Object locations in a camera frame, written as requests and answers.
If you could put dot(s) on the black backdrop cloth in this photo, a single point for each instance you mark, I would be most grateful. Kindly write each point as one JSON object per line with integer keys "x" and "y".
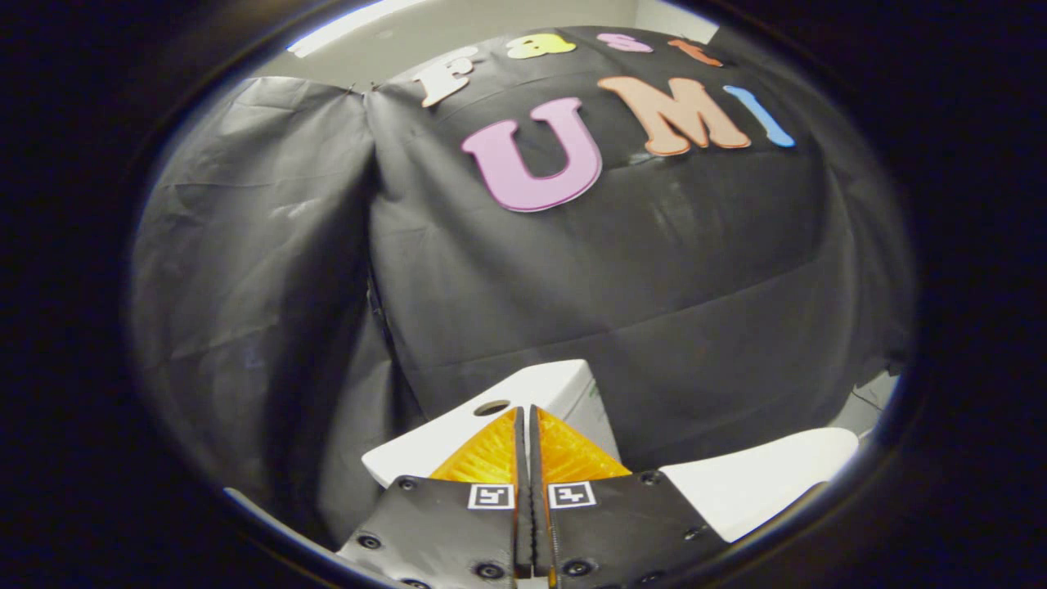
{"x": 572, "y": 286}

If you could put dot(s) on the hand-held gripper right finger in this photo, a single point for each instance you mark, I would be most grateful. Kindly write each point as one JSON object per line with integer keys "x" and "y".
{"x": 613, "y": 532}

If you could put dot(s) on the white toilet lid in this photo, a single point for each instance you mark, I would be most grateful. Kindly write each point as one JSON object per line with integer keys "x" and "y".
{"x": 761, "y": 483}

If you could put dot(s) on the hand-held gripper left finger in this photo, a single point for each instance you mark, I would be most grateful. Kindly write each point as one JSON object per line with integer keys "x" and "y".
{"x": 458, "y": 532}

